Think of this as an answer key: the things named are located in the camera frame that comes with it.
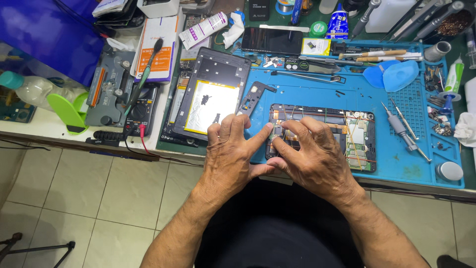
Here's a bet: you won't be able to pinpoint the person's right hand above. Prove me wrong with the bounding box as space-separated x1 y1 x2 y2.
266 116 367 209

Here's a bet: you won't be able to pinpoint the person's left hand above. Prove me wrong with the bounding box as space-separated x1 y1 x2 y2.
197 113 278 204

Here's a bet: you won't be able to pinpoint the tablet with circuit board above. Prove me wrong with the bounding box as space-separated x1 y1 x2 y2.
265 103 377 173

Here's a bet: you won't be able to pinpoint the tablet housing with silver battery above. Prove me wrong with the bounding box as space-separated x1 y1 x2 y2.
172 47 252 141

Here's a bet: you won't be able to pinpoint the blue silicone repair mat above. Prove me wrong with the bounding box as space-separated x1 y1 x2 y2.
234 38 465 189

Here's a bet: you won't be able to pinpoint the red probe lead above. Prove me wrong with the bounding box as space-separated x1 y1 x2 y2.
124 124 204 167

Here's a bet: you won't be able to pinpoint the person's black clothing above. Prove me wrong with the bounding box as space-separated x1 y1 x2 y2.
193 177 366 268

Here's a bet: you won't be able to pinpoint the gray precision screwdriver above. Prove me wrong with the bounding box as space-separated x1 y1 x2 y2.
380 101 432 164

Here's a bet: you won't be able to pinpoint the long metal tweezers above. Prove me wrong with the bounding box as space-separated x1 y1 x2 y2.
270 69 347 85

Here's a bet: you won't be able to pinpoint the thin metal screwdriver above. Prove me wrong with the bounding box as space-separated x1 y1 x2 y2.
390 97 419 141

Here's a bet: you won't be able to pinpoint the metal spudger blade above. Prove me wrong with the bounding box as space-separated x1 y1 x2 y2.
284 59 341 74

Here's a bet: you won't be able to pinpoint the black multimeter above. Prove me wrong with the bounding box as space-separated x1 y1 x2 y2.
124 83 161 137

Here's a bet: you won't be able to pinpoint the blue triangular pry pick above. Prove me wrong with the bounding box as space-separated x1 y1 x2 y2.
383 60 420 93
362 60 401 89

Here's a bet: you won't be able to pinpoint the black tweezers package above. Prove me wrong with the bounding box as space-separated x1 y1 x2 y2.
330 44 373 56

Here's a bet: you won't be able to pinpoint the yellow white card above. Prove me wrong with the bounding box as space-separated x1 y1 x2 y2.
301 37 332 57

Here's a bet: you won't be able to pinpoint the pile of small phone parts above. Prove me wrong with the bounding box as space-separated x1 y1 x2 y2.
423 64 455 137

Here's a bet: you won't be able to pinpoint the round silver cap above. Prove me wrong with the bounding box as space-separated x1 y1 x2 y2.
435 161 465 182

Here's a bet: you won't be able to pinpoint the black smartphone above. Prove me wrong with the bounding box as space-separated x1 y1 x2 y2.
240 26 304 56

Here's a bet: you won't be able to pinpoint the green round tin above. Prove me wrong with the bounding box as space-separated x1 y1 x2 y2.
309 21 329 39

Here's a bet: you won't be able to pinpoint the crumpled white tissue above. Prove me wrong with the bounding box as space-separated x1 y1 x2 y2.
222 12 245 49

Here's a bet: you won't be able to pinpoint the white tube with purple label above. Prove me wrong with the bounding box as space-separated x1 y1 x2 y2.
179 11 228 51

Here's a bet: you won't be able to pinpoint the white and orange flat box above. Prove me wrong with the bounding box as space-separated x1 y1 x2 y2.
133 14 180 83

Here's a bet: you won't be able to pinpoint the blue white glue bottle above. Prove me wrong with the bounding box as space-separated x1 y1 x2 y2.
325 3 349 40

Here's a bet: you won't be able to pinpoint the gray screen clamp device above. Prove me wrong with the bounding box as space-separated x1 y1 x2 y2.
84 44 137 128

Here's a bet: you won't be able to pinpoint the white flat strip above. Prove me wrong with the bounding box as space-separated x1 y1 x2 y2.
259 24 310 33

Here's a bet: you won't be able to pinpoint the white tissue wad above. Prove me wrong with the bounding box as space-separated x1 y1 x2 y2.
453 111 476 148

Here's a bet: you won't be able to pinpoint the green white glue tube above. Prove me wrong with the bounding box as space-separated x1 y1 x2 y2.
438 57 466 115

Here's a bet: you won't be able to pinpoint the small black box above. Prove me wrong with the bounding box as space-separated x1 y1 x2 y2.
248 0 271 22

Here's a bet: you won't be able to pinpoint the silver metal cylinder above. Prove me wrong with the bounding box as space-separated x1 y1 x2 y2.
423 40 452 63

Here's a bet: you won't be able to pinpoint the blue solder spool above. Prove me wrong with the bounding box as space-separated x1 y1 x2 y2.
275 0 295 16

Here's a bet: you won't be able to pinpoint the white plastic container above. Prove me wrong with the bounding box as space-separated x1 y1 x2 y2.
365 0 417 34

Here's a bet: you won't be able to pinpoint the black shoe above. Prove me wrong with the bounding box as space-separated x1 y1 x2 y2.
437 255 476 268

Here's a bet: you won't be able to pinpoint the green phone stand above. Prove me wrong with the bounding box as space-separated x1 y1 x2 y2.
46 92 90 135

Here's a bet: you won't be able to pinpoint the white square box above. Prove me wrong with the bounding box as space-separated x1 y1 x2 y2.
136 0 181 19

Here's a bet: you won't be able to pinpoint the clear syringe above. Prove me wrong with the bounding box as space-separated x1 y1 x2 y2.
466 28 476 70

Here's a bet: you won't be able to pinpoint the stack of packets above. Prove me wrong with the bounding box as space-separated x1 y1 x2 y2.
92 0 146 30

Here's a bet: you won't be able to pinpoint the brass wool tip cleaner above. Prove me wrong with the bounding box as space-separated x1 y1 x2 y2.
428 8 475 42

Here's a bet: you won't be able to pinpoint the plastic bottle with teal cap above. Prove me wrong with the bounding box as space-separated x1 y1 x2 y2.
0 70 88 112

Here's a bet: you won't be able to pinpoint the black tripod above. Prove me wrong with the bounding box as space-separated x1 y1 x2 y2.
0 232 76 268

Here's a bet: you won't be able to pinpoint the blue plastic sheet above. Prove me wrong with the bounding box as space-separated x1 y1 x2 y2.
0 0 109 88

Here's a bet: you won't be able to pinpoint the black plastic frame piece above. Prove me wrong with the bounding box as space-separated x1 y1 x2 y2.
237 81 278 117

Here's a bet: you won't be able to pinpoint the black handled brush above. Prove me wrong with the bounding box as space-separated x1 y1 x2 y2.
124 38 164 117

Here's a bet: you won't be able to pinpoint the wooden handled brush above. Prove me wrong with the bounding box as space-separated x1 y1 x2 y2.
355 55 425 63
338 49 408 60

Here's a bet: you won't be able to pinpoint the black ribbed handle tool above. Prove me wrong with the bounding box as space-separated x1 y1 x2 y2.
85 130 128 146

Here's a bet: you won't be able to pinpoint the gray soldering iron handle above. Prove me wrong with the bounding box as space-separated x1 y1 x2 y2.
351 0 382 40
412 0 466 42

